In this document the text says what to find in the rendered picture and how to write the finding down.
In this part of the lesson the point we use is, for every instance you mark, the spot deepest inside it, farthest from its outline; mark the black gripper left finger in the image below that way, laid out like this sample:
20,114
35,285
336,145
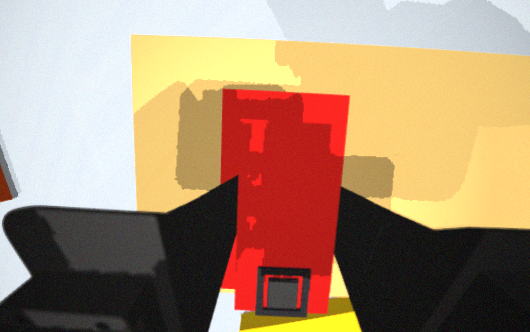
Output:
185,251

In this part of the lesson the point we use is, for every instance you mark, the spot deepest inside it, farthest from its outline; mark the orange hexagonal rod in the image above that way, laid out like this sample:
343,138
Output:
5,194

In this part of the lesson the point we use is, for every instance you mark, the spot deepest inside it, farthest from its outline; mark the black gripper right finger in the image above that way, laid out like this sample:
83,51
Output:
403,276

